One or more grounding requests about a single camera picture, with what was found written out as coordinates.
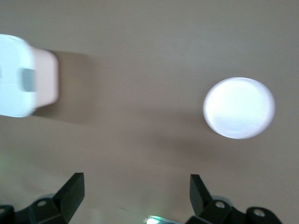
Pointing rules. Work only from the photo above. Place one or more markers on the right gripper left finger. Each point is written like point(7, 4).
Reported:
point(58, 205)

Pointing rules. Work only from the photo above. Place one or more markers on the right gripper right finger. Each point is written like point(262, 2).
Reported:
point(210, 212)

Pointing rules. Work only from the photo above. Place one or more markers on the pale pink round plate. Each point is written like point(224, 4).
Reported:
point(238, 108)

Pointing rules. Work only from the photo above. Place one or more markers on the white lidded lunch box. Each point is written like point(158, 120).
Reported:
point(14, 77)

